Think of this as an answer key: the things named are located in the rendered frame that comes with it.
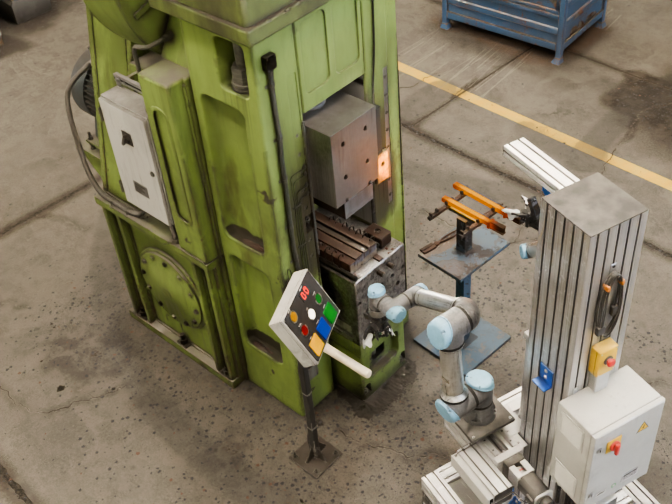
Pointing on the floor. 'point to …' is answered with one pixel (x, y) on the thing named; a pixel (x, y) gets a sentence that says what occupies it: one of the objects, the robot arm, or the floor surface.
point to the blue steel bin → (530, 19)
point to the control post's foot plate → (327, 454)
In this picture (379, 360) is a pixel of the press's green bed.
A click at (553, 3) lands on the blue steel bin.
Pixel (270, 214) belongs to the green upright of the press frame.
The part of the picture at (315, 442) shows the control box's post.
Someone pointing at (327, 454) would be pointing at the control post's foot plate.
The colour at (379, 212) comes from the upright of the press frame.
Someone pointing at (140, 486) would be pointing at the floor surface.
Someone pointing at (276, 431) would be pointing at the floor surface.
